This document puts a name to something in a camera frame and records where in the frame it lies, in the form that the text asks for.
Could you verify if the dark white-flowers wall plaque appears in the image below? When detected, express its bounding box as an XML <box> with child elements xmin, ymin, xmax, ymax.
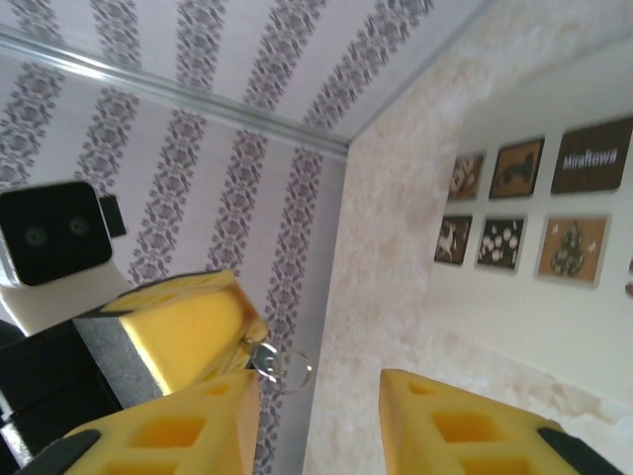
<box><xmin>475</xmin><ymin>214</ymin><xmax>529</xmax><ymax>272</ymax></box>

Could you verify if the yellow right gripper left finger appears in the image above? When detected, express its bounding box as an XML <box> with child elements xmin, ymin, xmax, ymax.
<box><xmin>27</xmin><ymin>369</ymin><xmax>261</xmax><ymax>475</ymax></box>

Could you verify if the silver padlock key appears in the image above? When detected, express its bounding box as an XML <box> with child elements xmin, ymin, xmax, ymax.
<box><xmin>250</xmin><ymin>340</ymin><xmax>287</xmax><ymax>385</ymax></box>

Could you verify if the aluminium profile rail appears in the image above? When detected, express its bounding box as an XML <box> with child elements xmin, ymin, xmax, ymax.
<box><xmin>0</xmin><ymin>27</ymin><xmax>350</xmax><ymax>160</ymax></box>

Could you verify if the black camera cable plug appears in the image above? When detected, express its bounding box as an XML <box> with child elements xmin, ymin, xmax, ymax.
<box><xmin>97</xmin><ymin>195</ymin><xmax>126</xmax><ymax>239</ymax></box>

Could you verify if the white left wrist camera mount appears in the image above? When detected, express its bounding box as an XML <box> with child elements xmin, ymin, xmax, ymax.
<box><xmin>0</xmin><ymin>259</ymin><xmax>123</xmax><ymax>338</ymax></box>

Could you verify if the brown blossom pattern wall plaque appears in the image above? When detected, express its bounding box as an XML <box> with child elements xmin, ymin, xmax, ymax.
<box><xmin>447</xmin><ymin>151</ymin><xmax>487</xmax><ymax>202</ymax></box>

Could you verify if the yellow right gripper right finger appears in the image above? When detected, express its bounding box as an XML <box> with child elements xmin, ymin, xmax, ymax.
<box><xmin>378</xmin><ymin>367</ymin><xmax>630</xmax><ymax>475</ymax></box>

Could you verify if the dark white-deer wall plaque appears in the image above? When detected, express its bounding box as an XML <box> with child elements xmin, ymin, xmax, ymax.
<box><xmin>433</xmin><ymin>214</ymin><xmax>475</xmax><ymax>267</ymax></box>

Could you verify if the silver key ring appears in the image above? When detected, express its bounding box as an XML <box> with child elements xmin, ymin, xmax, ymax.
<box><xmin>275</xmin><ymin>348</ymin><xmax>315</xmax><ymax>397</ymax></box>

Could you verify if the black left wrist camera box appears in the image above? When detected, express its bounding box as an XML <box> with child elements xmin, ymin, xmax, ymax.
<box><xmin>0</xmin><ymin>180</ymin><xmax>114</xmax><ymax>289</ymax></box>

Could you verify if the tan gourd pattern wall plaque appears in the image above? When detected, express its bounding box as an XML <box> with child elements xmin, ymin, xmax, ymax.
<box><xmin>532</xmin><ymin>211</ymin><xmax>613</xmax><ymax>292</ymax></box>

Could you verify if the tan dog silhouette wall plaque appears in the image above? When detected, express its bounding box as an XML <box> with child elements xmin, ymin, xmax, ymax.
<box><xmin>488</xmin><ymin>137</ymin><xmax>547</xmax><ymax>200</ymax></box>

